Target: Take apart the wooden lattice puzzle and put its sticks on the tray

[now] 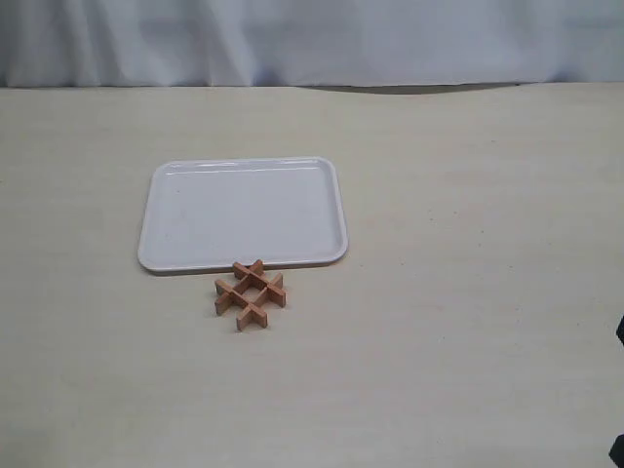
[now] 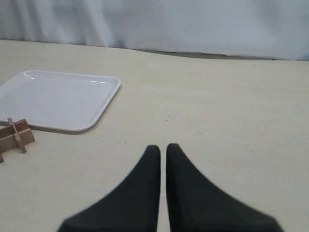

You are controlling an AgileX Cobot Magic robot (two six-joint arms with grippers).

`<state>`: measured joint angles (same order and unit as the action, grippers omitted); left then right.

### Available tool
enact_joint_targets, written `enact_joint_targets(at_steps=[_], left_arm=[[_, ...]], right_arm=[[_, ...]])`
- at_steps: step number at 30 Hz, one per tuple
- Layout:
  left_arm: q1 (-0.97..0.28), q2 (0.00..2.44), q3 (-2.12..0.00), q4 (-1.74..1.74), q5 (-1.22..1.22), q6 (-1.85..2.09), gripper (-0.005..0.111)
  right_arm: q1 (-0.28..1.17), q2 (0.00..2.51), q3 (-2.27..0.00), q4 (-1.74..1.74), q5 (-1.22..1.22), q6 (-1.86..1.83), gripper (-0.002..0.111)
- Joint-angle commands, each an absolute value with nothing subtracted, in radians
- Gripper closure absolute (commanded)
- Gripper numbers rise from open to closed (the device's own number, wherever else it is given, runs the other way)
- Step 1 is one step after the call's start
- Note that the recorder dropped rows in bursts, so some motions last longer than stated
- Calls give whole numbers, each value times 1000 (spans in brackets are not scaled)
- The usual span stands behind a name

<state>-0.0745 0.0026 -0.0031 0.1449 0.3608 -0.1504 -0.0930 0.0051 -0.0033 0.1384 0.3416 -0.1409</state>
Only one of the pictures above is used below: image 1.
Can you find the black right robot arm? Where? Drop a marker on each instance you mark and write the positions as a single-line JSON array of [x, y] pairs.
[[616, 450]]

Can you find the white plastic tray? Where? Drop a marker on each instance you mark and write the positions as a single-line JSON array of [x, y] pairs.
[[205, 215]]

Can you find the white curtain backdrop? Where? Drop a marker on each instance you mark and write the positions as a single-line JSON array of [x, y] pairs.
[[308, 43]]

